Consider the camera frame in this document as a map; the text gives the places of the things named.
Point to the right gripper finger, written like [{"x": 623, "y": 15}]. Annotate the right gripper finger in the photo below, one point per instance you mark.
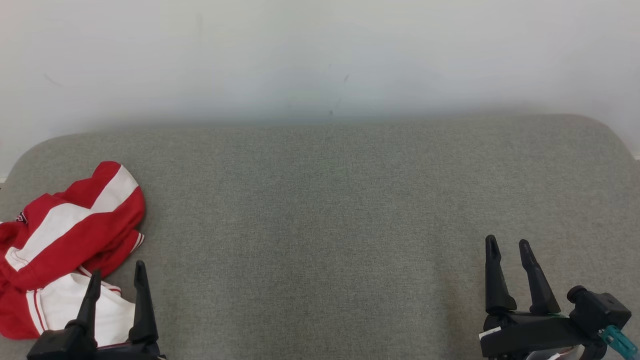
[
  {"x": 496, "y": 285},
  {"x": 540, "y": 290}
]

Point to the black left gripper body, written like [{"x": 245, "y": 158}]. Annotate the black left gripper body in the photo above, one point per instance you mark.
[{"x": 55, "y": 347}]

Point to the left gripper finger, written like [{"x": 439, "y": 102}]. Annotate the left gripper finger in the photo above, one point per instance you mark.
[
  {"x": 143, "y": 310},
  {"x": 90, "y": 305}
]

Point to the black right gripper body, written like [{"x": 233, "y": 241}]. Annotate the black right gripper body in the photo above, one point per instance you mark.
[{"x": 530, "y": 332}]

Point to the red and white shirt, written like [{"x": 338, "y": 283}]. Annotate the red and white shirt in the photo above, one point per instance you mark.
[{"x": 65, "y": 305}]

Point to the red shorts white stripe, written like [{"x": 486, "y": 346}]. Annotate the red shorts white stripe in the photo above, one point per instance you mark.
[{"x": 75, "y": 220}]

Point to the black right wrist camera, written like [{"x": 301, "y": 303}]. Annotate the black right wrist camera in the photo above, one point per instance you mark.
[{"x": 600, "y": 310}]

